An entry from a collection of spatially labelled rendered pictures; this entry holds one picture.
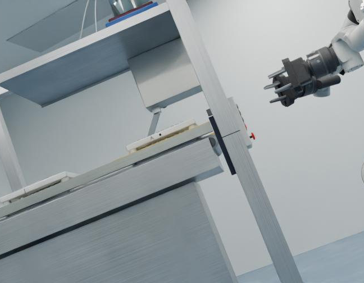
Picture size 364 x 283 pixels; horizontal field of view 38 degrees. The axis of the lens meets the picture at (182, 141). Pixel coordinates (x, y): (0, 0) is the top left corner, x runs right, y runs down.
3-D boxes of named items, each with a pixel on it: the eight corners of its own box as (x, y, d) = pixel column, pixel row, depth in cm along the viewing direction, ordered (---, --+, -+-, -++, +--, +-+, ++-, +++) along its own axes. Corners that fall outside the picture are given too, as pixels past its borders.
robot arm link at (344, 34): (338, 67, 172) (355, 51, 159) (327, 42, 174) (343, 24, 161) (355, 60, 173) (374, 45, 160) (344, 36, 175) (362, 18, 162)
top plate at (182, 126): (127, 151, 174) (124, 145, 174) (141, 158, 198) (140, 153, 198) (195, 123, 172) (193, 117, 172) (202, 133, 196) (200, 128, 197)
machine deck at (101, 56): (185, 46, 206) (181, 37, 207) (170, 12, 169) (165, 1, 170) (41, 108, 211) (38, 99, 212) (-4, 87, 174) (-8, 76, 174)
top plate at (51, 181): (87, 180, 200) (86, 175, 201) (67, 176, 176) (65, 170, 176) (28, 204, 201) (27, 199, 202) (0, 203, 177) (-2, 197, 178)
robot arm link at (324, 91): (296, 71, 200) (318, 64, 205) (297, 97, 204) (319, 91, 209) (318, 74, 191) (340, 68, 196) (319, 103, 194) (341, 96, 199)
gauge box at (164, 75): (203, 91, 203) (184, 45, 207) (200, 85, 193) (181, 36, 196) (150, 113, 205) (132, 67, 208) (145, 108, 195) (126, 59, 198)
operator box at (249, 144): (252, 147, 274) (233, 102, 278) (252, 144, 258) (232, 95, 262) (241, 151, 275) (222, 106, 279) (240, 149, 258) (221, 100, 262)
